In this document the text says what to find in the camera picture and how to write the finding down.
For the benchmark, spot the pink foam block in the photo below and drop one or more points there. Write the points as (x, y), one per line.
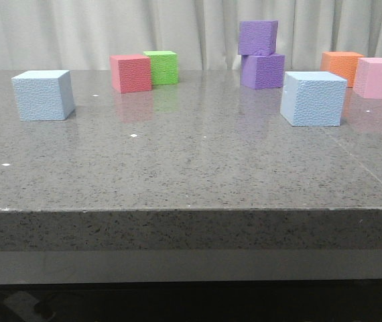
(368, 78)

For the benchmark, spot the white pleated curtain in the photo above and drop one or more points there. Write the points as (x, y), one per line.
(81, 35)

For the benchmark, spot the green foam block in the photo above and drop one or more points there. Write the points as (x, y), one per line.
(164, 67)

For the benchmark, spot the upper purple foam block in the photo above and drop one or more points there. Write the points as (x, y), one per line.
(257, 37)

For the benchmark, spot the lower purple foam block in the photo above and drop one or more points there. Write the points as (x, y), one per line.
(262, 72)

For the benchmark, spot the light blue foam block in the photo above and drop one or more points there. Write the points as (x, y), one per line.
(43, 95)
(312, 98)

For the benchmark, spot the purple foam block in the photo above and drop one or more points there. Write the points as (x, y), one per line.
(262, 72)
(257, 37)

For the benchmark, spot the red foam block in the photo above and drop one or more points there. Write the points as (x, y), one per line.
(130, 73)

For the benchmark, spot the orange foam block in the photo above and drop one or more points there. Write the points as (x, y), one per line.
(343, 64)

